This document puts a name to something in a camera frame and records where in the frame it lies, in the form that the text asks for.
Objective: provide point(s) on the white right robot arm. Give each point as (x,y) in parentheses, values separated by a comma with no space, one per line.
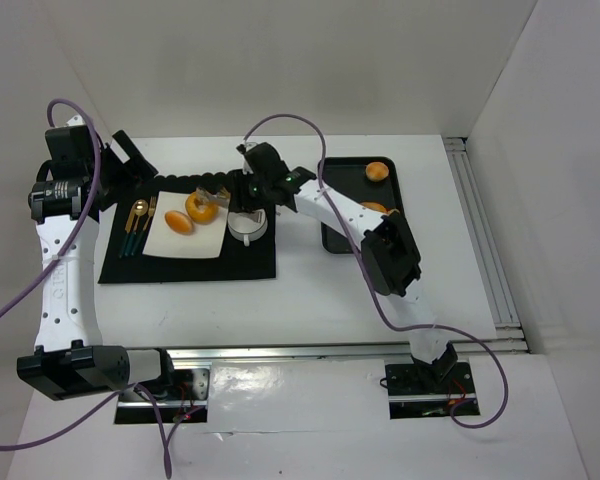
(383,245)

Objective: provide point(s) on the orange ring donut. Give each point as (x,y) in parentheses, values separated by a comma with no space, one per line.
(200,211)

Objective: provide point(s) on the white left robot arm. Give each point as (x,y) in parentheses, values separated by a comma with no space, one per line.
(70,358)

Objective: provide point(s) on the aluminium side rail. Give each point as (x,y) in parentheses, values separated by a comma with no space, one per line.
(511,338)

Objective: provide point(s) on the gold knife green handle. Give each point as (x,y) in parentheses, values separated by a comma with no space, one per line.
(127,230)

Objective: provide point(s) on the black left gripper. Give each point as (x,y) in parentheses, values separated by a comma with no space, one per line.
(118,163)

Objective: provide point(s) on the pale small round bun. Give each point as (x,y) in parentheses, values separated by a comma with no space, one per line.
(377,171)

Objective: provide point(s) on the orange round bun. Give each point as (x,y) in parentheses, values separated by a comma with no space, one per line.
(179,222)

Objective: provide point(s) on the aluminium front rail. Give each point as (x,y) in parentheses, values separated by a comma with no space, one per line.
(290,352)

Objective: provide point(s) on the metal serving tongs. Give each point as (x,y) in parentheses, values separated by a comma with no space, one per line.
(223,198)

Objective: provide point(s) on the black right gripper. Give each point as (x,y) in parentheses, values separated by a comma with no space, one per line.
(237,189)

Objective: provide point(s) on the black baking tray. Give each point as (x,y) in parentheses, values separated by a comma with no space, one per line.
(347,176)

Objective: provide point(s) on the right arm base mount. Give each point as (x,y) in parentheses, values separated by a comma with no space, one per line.
(410,397)

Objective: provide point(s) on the gold spoon green handle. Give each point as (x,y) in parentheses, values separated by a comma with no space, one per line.
(141,209)

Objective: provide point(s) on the white two-handled soup bowl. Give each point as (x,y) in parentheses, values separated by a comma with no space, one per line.
(247,227)

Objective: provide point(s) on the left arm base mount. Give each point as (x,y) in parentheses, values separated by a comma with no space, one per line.
(185,400)

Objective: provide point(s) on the white square plate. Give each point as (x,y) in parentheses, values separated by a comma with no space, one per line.
(205,242)

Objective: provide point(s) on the pale glazed ring donut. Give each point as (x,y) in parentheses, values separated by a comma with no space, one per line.
(374,206)

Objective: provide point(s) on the gold fork green handle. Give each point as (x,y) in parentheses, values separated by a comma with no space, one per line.
(143,226)

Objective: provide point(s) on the black scalloped placemat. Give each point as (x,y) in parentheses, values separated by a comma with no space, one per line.
(234,262)

